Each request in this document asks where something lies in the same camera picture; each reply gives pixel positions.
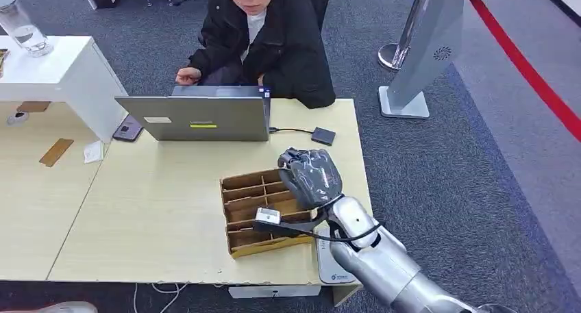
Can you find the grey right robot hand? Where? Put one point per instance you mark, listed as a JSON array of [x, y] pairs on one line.
[[313, 179]]

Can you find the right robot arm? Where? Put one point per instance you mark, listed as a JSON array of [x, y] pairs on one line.
[[381, 265]]

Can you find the black square adapter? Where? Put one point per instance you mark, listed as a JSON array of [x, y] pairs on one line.
[[323, 136]]

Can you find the wooden divided card box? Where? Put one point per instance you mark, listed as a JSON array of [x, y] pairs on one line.
[[245, 211]]

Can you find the white flat pad device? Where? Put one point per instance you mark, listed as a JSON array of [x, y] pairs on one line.
[[329, 268]]

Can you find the white box under desk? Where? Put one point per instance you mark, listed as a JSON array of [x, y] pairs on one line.
[[272, 291]]

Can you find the grey laptop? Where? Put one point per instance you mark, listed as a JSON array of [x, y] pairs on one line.
[[204, 118]]

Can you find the person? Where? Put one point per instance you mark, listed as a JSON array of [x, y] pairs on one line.
[[281, 43]]

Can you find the person's hand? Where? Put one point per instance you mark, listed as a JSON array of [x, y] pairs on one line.
[[187, 76]]

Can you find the grey kiosk stand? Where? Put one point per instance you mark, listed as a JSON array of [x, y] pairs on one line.
[[422, 52]]

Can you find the dark smartphone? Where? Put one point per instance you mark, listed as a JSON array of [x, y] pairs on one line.
[[128, 129]]

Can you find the white folded paper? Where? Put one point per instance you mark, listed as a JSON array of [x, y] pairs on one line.
[[93, 152]]

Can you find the long brown card strip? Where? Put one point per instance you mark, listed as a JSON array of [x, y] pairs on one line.
[[56, 152]]

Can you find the white desk riser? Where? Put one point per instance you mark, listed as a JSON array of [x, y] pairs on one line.
[[59, 75]]

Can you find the brown card piece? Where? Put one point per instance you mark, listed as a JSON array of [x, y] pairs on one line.
[[33, 106]]

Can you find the pale rounded shell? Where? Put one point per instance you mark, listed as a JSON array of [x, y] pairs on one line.
[[54, 308]]

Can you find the clear water bottle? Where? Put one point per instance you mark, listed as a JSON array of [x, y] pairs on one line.
[[25, 29]]

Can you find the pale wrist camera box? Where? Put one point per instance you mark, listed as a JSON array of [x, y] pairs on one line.
[[268, 216]]

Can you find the chrome stanchion post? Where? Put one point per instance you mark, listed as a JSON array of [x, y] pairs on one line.
[[404, 43]]

